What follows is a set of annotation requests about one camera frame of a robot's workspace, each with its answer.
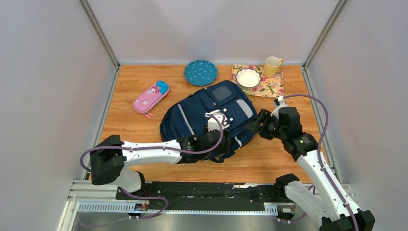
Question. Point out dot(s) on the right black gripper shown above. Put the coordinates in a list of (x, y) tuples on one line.
[(264, 117)]

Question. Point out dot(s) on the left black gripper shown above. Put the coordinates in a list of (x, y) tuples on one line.
[(225, 148)]

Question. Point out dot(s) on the navy blue student backpack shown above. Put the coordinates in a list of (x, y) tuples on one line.
[(187, 117)]

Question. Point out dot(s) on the pink cartoon pencil case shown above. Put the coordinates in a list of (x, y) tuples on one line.
[(150, 98)]

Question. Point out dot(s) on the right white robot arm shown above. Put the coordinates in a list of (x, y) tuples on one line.
[(318, 172)]

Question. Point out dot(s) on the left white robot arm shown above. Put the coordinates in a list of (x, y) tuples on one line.
[(111, 159)]

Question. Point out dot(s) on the white scalloped bowl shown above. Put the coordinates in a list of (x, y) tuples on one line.
[(247, 79)]

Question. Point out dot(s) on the yellow ceramic mug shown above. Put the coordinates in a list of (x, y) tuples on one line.
[(272, 65)]

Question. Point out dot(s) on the blue polka dot plate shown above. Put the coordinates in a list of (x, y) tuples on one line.
[(200, 72)]

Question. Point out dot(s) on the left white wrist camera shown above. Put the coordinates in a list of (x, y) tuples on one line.
[(217, 121)]

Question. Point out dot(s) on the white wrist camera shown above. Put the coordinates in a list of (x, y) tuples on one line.
[(279, 103), (217, 121)]

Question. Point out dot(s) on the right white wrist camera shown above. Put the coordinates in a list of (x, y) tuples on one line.
[(279, 103)]

